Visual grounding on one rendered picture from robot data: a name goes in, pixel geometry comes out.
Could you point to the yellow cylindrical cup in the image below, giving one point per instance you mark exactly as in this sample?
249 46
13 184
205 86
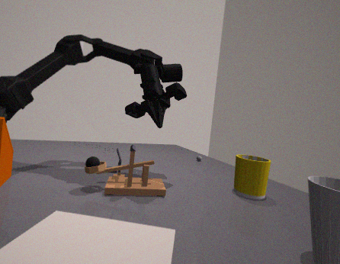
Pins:
251 176

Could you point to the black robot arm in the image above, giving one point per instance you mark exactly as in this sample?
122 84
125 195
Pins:
15 91

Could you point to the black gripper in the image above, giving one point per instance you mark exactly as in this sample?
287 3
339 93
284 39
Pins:
155 102

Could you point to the black ball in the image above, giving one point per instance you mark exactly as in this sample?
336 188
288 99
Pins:
92 161

